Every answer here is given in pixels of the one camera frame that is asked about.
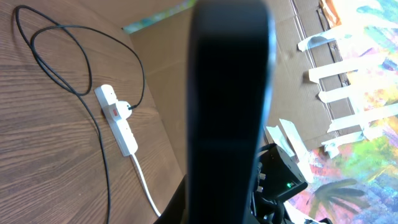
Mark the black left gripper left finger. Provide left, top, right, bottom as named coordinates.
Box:
left=154, top=175, right=187, bottom=224

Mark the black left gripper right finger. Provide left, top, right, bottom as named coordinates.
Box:
left=186, top=0, right=272, bottom=223

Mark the blue smartphone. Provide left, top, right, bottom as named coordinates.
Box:
left=252, top=18, right=277, bottom=173

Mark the black charging cable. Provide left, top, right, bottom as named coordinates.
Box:
left=14, top=4, right=146, bottom=224

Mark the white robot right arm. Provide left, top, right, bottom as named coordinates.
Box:
left=250, top=143, right=332, bottom=224

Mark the white charger adapter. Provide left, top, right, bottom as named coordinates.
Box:
left=107, top=101, right=132, bottom=122

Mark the white power strip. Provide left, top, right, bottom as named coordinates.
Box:
left=95, top=85, right=138, bottom=157

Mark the white power strip cord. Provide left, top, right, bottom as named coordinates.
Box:
left=130, top=153, right=162, bottom=218

